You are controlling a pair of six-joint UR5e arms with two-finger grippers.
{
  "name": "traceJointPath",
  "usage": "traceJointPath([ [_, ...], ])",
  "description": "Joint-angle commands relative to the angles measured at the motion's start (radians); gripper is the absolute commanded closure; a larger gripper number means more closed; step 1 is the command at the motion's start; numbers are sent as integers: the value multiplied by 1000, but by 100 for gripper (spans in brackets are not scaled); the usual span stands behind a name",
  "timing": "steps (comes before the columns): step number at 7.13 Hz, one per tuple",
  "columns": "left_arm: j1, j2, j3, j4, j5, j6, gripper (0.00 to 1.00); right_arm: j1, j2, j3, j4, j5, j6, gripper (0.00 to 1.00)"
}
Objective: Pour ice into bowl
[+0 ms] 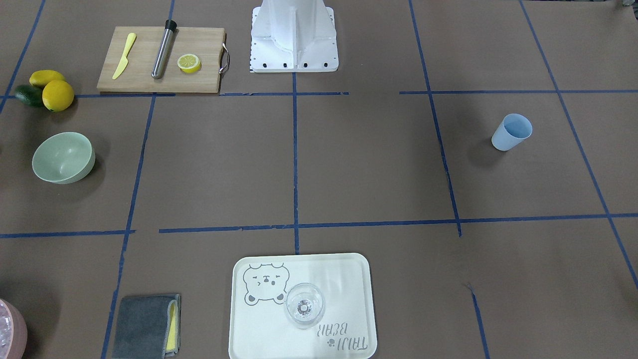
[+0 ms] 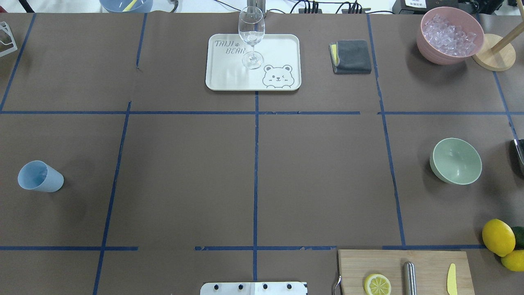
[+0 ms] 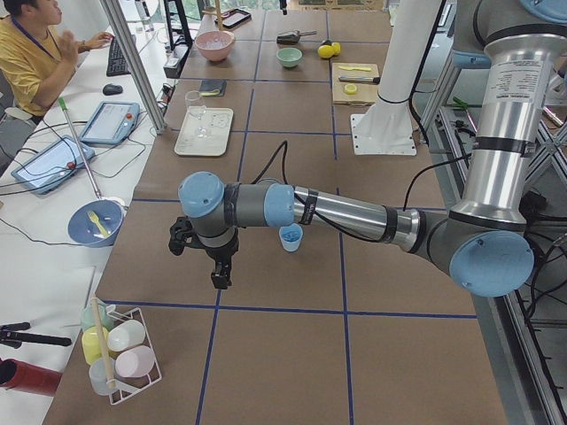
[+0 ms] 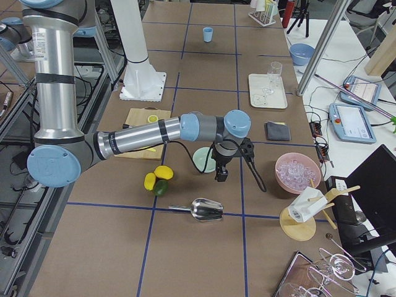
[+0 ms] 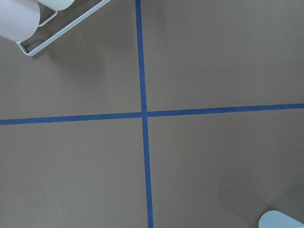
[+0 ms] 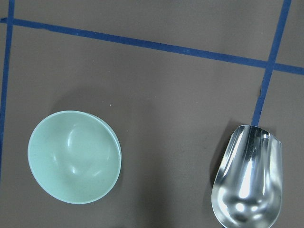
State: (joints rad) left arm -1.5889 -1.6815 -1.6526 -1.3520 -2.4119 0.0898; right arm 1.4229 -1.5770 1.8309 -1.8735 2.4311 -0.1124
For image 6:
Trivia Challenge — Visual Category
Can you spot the mint green bowl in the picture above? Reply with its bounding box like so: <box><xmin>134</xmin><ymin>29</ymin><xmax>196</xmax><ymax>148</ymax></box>
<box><xmin>28</xmin><ymin>110</ymin><xmax>122</xmax><ymax>204</ymax></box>

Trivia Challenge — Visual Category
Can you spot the metal ice scoop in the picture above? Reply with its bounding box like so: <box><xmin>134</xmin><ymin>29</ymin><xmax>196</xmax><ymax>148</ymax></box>
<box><xmin>211</xmin><ymin>125</ymin><xmax>283</xmax><ymax>228</ymax></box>

